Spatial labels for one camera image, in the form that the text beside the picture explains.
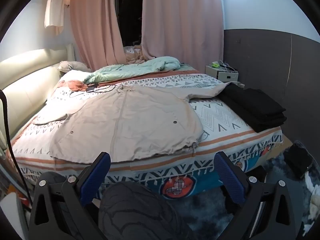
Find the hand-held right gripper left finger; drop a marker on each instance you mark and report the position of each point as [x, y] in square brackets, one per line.
[97, 177]

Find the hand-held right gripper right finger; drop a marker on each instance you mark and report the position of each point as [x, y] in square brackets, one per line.
[230, 177]

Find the beige coat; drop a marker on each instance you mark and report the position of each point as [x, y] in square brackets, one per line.
[130, 120]

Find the black folded clothes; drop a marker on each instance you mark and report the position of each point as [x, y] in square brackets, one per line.
[255, 110]

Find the person's leg in dark pants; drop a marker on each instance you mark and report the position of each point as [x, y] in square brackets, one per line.
[140, 212]

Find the white patterned blanket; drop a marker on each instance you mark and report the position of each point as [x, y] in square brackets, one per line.
[220, 115]

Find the black item on floor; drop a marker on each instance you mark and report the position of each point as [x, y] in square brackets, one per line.
[298, 160]

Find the white fluffy cloth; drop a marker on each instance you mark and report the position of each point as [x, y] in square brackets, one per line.
[313, 200]

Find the black charger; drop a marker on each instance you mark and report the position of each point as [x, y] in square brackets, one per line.
[90, 89]

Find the orange cloth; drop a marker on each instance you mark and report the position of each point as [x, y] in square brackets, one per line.
[75, 85]

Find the white nightstand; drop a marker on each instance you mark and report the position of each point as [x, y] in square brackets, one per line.
[225, 76]

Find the white pillow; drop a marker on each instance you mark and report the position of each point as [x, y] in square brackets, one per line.
[72, 76]

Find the beige pillow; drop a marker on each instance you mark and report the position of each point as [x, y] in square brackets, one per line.
[72, 66]

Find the small green item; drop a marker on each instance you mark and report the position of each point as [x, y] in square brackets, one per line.
[215, 64]

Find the light green duvet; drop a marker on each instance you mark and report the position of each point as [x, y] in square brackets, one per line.
[140, 67]

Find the cream bed headboard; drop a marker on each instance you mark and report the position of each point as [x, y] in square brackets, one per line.
[27, 72]

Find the floral printed bedding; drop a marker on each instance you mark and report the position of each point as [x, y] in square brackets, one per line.
[132, 55]

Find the pink curtain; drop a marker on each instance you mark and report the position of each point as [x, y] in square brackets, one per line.
[95, 25]
[182, 22]

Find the white hanging garment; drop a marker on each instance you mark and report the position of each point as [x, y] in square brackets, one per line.
[53, 7]

